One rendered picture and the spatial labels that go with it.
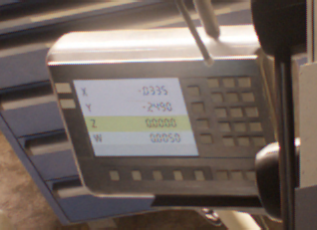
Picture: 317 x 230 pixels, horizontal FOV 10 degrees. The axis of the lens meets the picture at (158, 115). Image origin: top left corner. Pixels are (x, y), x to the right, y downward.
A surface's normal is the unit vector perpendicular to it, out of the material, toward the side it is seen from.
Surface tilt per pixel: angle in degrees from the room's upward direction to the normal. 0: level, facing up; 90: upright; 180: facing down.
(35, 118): 90
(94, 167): 70
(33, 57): 90
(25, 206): 0
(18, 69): 90
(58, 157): 90
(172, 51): 15
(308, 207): 0
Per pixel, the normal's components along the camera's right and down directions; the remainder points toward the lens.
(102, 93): -0.40, 0.50
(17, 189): -0.36, -0.65
